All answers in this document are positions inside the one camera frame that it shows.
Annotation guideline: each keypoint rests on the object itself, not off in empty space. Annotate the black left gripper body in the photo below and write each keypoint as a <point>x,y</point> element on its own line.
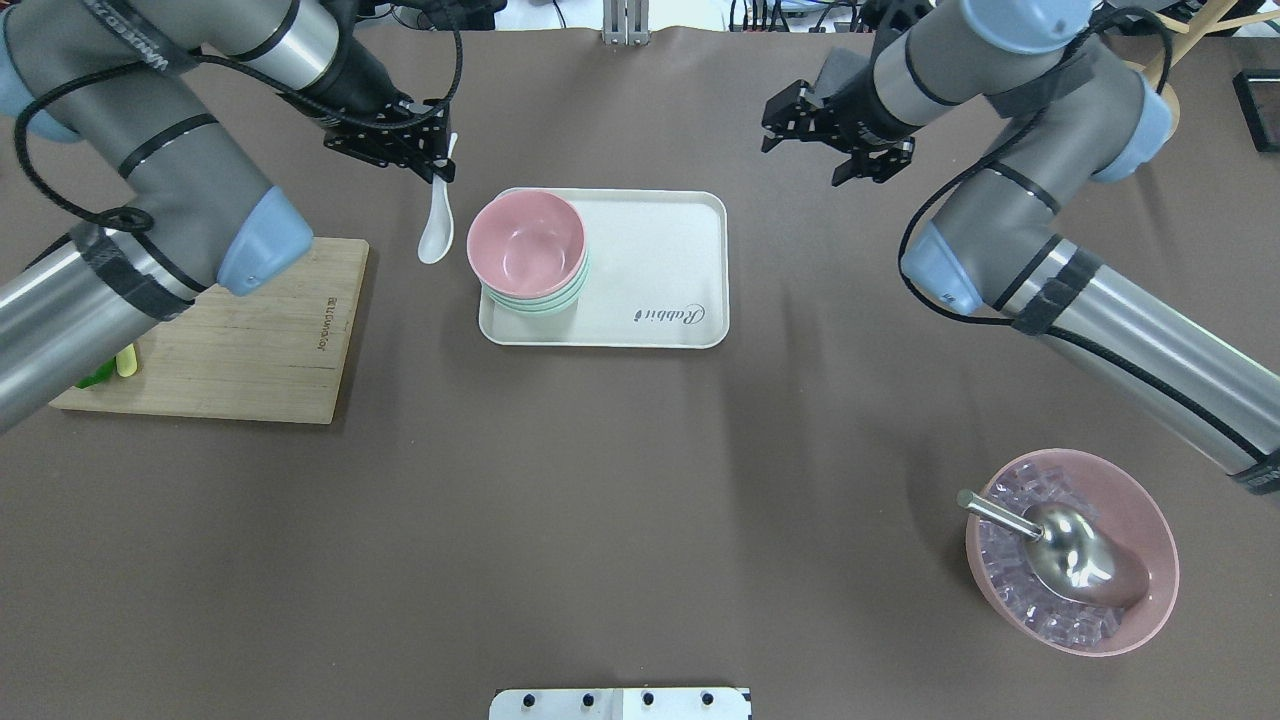
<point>357,91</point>

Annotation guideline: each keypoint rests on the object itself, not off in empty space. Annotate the large pink bowl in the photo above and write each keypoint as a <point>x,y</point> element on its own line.
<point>1116,504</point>

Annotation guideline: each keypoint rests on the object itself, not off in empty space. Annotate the green bowl stack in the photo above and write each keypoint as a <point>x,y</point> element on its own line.
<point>554,303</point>

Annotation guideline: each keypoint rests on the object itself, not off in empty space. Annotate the cream serving tray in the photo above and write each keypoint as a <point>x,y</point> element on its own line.
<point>659,276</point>

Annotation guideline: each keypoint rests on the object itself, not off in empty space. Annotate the green toy lime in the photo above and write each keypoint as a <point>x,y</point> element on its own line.
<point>101,374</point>

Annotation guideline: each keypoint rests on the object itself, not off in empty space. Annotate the wooden cutting board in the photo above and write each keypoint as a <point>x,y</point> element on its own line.
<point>275,355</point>

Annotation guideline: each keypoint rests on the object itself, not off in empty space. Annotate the grey folded cloth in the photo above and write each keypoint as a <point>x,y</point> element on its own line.
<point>840,67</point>

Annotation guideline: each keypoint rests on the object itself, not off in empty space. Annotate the aluminium frame post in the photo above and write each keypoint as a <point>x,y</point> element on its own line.
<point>626,23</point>

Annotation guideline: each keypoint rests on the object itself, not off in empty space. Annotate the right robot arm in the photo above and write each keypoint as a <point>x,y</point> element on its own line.
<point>1075,114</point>

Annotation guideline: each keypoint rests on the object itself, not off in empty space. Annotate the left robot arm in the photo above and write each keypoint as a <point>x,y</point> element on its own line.
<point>167,203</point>

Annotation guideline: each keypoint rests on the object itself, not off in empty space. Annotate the metal ice scoop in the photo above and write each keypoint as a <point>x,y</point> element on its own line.
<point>1069,556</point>

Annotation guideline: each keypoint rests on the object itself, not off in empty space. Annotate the small pink bowl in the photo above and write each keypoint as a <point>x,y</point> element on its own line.
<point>527,244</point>

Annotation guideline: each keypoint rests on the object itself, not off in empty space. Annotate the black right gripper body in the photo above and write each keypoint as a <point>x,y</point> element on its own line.
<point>858,112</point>

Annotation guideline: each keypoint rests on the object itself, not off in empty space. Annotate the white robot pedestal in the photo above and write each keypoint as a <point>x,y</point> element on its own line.
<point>663,702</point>

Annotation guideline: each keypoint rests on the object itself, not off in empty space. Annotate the white ceramic spoon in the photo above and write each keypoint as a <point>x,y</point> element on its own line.
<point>437,235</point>

